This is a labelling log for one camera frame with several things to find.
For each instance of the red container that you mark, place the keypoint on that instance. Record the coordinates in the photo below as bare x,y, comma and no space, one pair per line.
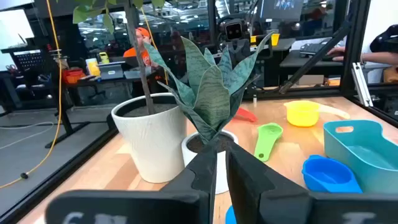
73,76

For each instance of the teal plastic basket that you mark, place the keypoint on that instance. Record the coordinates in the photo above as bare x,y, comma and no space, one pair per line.
367,155

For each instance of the yellow bottle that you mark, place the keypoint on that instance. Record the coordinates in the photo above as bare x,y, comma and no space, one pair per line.
93,68

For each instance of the leafy green tree plant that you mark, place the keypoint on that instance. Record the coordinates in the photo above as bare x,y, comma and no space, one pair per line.
136,46

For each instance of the blue measuring cup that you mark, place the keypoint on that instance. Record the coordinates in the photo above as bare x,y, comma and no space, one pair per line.
326,177

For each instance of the green measuring cup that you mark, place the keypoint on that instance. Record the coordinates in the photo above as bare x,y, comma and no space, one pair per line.
267,140

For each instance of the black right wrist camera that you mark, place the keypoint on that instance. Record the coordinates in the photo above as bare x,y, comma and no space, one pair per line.
234,31

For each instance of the large white plant pot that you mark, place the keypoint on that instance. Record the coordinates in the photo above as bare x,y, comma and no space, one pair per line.
149,146

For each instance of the black desk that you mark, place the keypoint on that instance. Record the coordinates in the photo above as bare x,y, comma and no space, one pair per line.
65,121
298,62

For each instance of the white board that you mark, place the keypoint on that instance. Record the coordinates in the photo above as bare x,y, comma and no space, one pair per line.
15,28

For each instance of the red measuring cup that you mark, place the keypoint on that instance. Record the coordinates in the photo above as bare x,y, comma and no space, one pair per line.
247,115

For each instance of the black wall monitor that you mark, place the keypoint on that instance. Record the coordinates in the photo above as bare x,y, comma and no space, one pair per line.
283,9

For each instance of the black aluminium table frame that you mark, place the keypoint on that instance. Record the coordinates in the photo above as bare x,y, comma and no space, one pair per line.
354,46

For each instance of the yellow measuring cup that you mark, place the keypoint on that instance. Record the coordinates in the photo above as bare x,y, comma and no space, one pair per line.
301,115

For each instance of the person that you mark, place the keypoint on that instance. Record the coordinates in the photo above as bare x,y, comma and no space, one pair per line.
379,57
130,53

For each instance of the silver metal bracket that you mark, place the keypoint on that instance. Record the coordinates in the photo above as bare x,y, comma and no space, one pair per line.
362,84

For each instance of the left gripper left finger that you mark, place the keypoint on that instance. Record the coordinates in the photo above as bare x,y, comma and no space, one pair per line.
192,193

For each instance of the black keyboard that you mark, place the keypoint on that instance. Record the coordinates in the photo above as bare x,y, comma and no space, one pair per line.
311,49

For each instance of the green snake plant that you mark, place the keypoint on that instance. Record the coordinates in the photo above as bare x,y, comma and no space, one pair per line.
211,99

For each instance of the small yellow cup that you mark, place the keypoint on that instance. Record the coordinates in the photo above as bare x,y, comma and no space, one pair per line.
253,39

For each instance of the grey box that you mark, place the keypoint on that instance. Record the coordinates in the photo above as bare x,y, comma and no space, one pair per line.
111,72

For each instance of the small white plant pot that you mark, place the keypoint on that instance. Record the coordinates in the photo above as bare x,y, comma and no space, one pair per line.
189,157

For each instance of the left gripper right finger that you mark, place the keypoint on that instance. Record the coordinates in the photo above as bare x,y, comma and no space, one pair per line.
258,193

